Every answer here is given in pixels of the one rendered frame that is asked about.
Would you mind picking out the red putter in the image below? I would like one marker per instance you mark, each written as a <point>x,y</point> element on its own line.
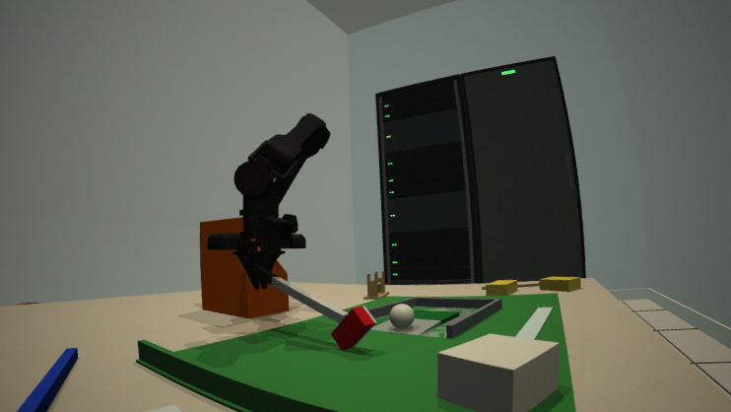
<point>352,327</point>

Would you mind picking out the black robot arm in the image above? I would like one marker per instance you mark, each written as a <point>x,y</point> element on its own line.
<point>281,157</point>

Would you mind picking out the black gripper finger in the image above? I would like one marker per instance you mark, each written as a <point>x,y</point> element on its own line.
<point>250,262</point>
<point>267,261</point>

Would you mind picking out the white golf ball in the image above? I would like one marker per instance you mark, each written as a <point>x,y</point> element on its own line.
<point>401,316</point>

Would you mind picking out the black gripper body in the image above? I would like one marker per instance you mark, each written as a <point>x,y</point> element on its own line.
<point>242,242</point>

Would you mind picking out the green mat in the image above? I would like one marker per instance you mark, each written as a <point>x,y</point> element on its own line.
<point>386,371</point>

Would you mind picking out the yellow flat block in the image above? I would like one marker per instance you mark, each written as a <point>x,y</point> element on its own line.
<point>560,284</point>
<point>501,287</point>

